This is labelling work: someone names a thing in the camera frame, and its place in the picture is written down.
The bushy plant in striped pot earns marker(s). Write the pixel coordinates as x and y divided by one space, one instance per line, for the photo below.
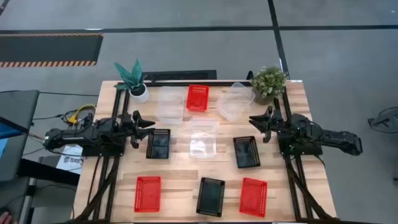
269 81

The black side desk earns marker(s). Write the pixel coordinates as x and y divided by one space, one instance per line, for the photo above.
46 172

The red plastic mesh basket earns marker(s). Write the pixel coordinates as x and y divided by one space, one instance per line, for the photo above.
197 98
253 197
147 194

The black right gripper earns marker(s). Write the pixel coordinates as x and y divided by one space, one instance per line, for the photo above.
277 121

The white printed paper sheet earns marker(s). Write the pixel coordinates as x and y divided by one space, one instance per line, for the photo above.
70 160

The black plastic mesh basket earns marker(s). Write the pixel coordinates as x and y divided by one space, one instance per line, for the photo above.
246 152
158 143
211 197

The black floor stand base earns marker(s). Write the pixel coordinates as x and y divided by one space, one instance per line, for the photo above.
387 121

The clear plastic basket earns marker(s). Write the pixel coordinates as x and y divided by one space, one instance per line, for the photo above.
203 138
171 104
235 101

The snake plant in white pot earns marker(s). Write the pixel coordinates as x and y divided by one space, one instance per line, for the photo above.
140 95

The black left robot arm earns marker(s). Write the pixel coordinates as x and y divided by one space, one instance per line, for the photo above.
81 137

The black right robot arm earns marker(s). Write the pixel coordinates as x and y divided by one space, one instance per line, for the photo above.
326 137

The black hazard-striped floor mat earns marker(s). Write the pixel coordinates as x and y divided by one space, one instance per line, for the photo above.
49 48

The person's hand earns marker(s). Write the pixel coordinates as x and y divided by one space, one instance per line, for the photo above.
5 218

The grey laptop with blue screen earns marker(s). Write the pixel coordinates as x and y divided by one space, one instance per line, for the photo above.
18 105

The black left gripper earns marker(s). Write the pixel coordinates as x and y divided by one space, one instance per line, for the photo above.
129 129

